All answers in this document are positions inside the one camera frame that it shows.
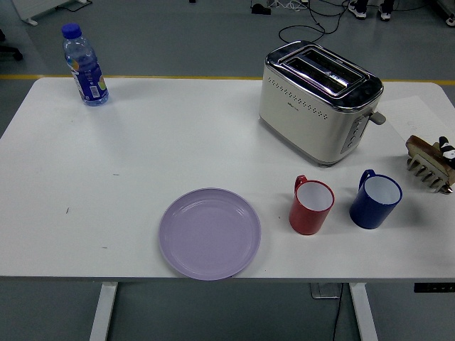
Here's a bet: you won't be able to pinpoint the grey furniture base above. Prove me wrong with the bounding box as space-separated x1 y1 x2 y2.
431 0 455 28

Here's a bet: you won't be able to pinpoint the cream and chrome toaster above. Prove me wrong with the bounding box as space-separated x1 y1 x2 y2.
258 40 387 168

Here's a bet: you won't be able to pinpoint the white furniture foot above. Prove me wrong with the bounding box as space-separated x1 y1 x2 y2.
12 0 94 26

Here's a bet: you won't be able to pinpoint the metal toast rack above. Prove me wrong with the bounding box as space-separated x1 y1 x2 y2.
406 151 454 195

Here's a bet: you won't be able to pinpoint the blue mug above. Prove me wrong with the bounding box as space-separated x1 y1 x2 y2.
348 169 403 229

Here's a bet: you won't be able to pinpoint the white floor cables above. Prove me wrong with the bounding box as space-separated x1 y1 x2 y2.
274 0 311 11

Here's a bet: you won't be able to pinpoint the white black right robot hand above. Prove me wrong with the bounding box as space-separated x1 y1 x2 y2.
433 136 455 161

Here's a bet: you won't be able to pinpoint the water bottle with blue cap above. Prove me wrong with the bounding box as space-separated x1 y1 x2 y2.
61 23 109 107

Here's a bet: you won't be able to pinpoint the white table leg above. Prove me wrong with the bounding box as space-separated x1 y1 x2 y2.
88 282 119 341
348 283 380 341

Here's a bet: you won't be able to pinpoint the person's black white shoe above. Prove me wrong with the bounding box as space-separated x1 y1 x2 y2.
378 0 394 22
348 0 368 21

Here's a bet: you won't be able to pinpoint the slice of toast bread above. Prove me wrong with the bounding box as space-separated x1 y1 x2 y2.
406 134 449 178

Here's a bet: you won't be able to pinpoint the purple round plate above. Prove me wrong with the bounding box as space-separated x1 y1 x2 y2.
158 187 262 281

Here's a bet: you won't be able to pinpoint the black floor cable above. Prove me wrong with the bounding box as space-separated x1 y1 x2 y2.
278 0 356 45

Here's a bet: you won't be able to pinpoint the clear plastic bracket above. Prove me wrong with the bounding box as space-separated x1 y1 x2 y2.
309 283 344 300

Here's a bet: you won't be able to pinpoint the red mug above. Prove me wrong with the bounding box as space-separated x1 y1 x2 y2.
289 174 336 236

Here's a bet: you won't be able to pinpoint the black office chair base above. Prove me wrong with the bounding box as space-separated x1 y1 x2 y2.
0 28 24 62

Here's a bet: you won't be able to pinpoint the black table control panel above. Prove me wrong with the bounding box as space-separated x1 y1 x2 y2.
414 283 455 293

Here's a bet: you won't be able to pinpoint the black cable under table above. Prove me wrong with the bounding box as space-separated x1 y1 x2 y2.
331 283 345 341

